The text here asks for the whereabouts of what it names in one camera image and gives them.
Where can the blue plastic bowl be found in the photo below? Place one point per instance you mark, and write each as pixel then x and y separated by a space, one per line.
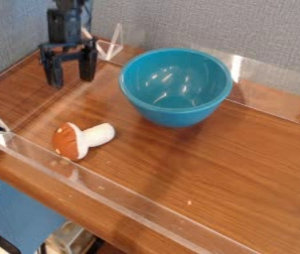
pixel 176 85

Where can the black object at bottom left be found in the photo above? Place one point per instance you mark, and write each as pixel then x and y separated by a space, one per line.
pixel 9 247

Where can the brown and white toy mushroom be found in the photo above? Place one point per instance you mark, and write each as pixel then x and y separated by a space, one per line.
pixel 73 142

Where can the clear acrylic front barrier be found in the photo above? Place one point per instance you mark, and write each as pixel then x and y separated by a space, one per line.
pixel 141 209

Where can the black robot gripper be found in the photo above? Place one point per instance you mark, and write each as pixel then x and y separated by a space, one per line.
pixel 65 28

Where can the metal frame under table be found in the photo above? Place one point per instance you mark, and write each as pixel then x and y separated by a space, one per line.
pixel 70 239

